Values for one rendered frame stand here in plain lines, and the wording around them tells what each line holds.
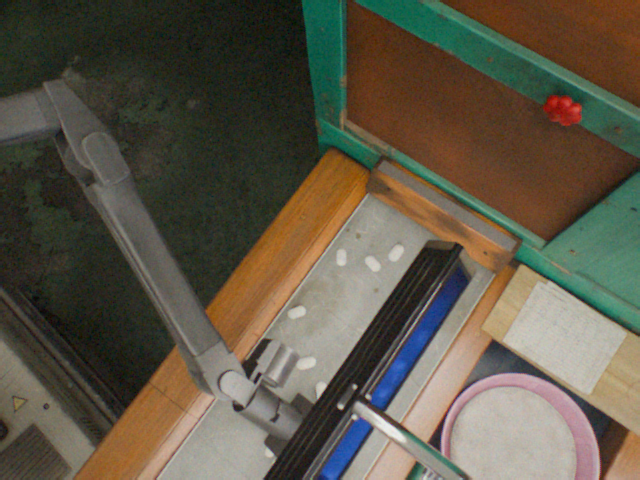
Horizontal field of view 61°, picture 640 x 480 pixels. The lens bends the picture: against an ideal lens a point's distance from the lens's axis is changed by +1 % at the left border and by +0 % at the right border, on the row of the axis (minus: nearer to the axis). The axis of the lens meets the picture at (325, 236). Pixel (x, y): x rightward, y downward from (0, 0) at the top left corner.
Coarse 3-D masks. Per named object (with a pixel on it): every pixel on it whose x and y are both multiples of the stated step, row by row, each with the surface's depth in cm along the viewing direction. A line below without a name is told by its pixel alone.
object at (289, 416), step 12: (300, 396) 94; (288, 408) 88; (300, 408) 92; (276, 420) 87; (288, 420) 88; (300, 420) 89; (276, 432) 88; (288, 432) 88; (264, 444) 92; (276, 444) 90; (276, 456) 88
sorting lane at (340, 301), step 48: (336, 240) 109; (384, 240) 109; (336, 288) 106; (384, 288) 106; (480, 288) 105; (288, 336) 104; (336, 336) 104; (288, 384) 101; (192, 432) 99; (240, 432) 99
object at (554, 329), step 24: (552, 288) 101; (528, 312) 100; (552, 312) 99; (576, 312) 99; (528, 336) 98; (552, 336) 98; (576, 336) 98; (600, 336) 98; (624, 336) 98; (552, 360) 97; (576, 360) 97; (600, 360) 97; (576, 384) 96
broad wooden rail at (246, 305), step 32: (320, 160) 113; (352, 160) 112; (320, 192) 110; (352, 192) 110; (288, 224) 108; (320, 224) 108; (256, 256) 106; (288, 256) 106; (320, 256) 109; (224, 288) 105; (256, 288) 105; (288, 288) 106; (224, 320) 103; (256, 320) 103; (160, 384) 100; (192, 384) 100; (128, 416) 98; (160, 416) 98; (192, 416) 99; (96, 448) 97; (128, 448) 97; (160, 448) 97
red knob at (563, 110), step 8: (552, 96) 60; (544, 104) 61; (552, 104) 60; (560, 104) 59; (568, 104) 59; (576, 104) 59; (552, 112) 61; (560, 112) 60; (568, 112) 59; (576, 112) 59; (552, 120) 62; (560, 120) 61; (568, 120) 60; (576, 120) 60
